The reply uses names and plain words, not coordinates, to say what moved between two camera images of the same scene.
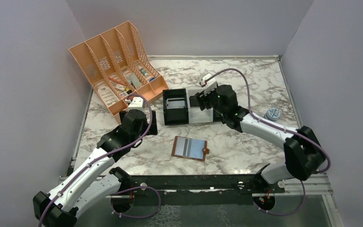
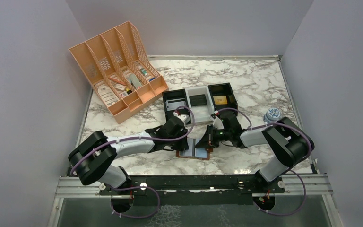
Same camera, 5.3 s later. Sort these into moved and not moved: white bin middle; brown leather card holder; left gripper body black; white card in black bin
Moved: left gripper body black
Not moved: white card in black bin; white bin middle; brown leather card holder
